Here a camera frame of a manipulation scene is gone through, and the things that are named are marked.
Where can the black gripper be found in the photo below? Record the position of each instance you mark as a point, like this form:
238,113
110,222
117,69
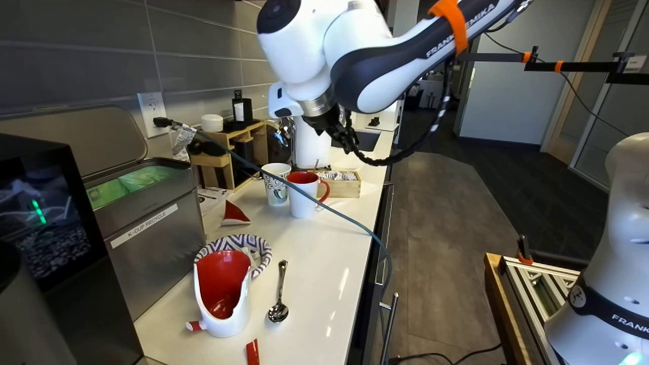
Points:
326,127

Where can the metal spoon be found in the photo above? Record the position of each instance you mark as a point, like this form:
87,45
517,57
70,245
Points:
281,290

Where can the white mug red inside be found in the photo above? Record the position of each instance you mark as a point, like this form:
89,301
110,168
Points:
303,199

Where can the broken white red pitcher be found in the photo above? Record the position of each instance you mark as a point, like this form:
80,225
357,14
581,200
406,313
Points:
219,290

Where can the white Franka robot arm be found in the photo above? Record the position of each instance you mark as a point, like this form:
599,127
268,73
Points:
338,46

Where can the black camera boom rod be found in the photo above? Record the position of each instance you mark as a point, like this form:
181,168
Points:
595,65

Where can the small white jar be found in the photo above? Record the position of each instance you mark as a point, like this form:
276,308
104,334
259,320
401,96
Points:
212,122

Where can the white wall power outlet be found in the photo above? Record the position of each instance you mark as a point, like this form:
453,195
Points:
152,111

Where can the black coffee machine with screen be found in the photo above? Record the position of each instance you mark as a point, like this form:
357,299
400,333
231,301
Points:
48,255

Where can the wooden counter shelf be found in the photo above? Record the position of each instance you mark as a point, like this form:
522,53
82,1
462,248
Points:
225,153

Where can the small red white shard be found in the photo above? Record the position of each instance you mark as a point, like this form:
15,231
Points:
195,327

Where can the red stick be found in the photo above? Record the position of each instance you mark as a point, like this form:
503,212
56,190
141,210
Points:
252,352

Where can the white mug with print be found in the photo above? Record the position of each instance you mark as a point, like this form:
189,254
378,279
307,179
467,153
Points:
276,185

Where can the dark glass bottle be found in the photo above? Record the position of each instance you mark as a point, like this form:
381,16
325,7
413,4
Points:
241,107

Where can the red triangular ceramic shard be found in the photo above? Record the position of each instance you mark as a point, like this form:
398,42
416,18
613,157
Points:
234,215

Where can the stainless steel counter appliance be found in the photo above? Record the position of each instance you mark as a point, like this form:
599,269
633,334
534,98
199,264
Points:
145,209

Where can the black kettle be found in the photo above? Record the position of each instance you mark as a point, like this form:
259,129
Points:
282,143

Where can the blue patterned white plate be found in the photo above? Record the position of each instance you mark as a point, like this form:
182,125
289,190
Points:
261,245

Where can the steel kitchen sink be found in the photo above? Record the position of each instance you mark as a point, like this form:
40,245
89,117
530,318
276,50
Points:
366,141

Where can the box of sugar packets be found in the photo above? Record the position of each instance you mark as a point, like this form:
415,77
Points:
345,182

